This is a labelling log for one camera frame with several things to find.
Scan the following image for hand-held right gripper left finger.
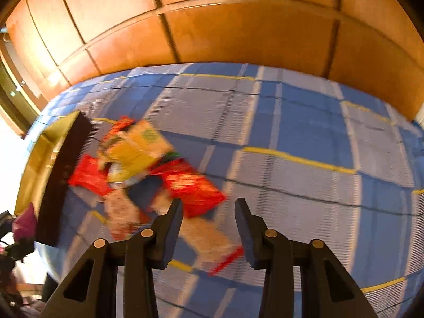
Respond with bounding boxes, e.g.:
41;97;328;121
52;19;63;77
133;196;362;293
40;198;184;318

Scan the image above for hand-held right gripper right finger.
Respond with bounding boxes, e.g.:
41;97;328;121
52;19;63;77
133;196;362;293
235;198;378;318

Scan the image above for sesame bar packet red ends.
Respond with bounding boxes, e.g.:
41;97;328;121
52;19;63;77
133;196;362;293
179;218;245;277

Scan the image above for red foil snack packet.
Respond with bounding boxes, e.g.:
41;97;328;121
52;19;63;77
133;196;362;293
148;158;227;218
68;154;115;197

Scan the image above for beige snack packet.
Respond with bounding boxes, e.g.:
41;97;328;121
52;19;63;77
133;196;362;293
104;190;151;241

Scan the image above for yellow cracker packet green ends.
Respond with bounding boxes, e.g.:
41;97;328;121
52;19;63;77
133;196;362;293
99;119;174;181

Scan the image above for dark box with gold lining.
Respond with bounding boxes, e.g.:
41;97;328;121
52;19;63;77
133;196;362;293
15;111;93;247

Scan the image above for orange snack packet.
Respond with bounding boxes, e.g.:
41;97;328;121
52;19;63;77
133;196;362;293
103;117;136;141

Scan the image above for blue plaid bedsheet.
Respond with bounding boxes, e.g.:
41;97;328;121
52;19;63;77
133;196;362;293
25;62;424;318

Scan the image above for wooden panelled wardrobe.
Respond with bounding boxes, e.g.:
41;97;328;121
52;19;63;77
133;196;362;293
0;0;424;133

